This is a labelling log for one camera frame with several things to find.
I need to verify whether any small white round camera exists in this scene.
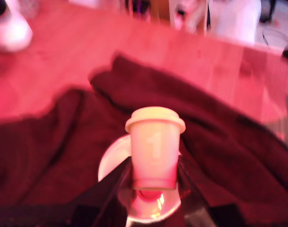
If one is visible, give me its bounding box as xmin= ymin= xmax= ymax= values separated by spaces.
xmin=0 ymin=0 xmax=33 ymax=52

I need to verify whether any cartoon print mug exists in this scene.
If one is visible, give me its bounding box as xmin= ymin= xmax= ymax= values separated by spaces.
xmin=97 ymin=134 xmax=183 ymax=224

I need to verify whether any dark red fleece blanket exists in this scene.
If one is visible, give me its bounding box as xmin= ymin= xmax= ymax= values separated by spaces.
xmin=0 ymin=54 xmax=288 ymax=227

